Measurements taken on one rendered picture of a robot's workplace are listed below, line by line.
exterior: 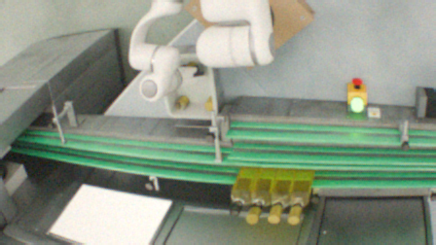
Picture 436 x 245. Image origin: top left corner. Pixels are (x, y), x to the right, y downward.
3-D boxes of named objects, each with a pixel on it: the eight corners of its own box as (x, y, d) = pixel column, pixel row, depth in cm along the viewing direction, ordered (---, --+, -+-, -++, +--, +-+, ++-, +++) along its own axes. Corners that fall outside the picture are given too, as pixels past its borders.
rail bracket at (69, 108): (79, 121, 167) (54, 150, 149) (70, 86, 159) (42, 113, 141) (87, 122, 166) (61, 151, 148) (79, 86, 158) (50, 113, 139)
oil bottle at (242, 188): (247, 166, 141) (230, 208, 124) (246, 152, 139) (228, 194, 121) (265, 167, 140) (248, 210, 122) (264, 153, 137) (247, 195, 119)
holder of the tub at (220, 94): (180, 118, 155) (171, 129, 149) (168, 46, 142) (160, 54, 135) (228, 120, 150) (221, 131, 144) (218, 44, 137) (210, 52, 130)
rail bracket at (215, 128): (221, 147, 140) (209, 170, 130) (214, 98, 131) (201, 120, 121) (230, 147, 139) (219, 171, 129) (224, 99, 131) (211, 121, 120)
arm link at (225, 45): (209, 17, 106) (188, 37, 93) (260, 13, 102) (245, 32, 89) (217, 50, 111) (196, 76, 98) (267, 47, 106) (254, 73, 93)
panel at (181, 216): (84, 187, 159) (48, 238, 131) (81, 181, 157) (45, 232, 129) (313, 215, 132) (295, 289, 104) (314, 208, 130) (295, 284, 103)
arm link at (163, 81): (142, 45, 109) (174, 50, 107) (159, 41, 119) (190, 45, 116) (135, 100, 114) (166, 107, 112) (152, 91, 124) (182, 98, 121)
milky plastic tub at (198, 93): (176, 105, 153) (166, 118, 145) (167, 46, 141) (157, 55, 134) (225, 106, 147) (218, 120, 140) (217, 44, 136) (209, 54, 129)
